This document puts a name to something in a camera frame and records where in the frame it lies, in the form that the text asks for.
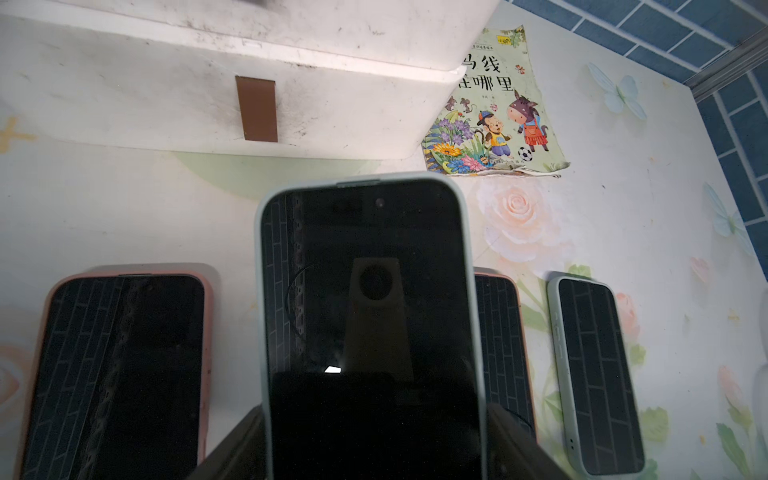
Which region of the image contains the pink case phone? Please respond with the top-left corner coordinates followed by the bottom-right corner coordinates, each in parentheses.
top-left (475, 271), bottom-right (537, 437)
top-left (14, 271), bottom-right (213, 479)

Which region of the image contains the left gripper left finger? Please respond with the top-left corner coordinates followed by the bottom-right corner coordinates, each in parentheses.
top-left (187, 405), bottom-right (266, 480)

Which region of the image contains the green case phone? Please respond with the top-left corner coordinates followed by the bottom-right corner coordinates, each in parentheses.
top-left (547, 272), bottom-right (646, 477)
top-left (254, 173), bottom-right (487, 479)

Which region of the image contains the cartoon children's picture book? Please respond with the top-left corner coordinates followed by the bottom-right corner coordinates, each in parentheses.
top-left (422, 26), bottom-right (570, 177)

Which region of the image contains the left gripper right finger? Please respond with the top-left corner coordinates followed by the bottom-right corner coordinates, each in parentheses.
top-left (487, 403), bottom-right (569, 480)

